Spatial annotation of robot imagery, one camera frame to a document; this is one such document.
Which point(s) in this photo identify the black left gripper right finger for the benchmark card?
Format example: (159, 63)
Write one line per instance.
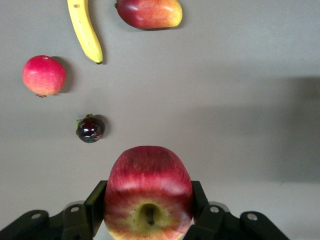
(217, 225)

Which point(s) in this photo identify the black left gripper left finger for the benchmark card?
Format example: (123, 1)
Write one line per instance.
(75, 222)

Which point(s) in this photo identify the red yellow apple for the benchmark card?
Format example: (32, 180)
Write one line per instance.
(148, 180)

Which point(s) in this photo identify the yellow banana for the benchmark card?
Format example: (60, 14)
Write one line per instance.
(85, 30)

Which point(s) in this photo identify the red yellow mango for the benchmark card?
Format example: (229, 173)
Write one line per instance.
(150, 12)

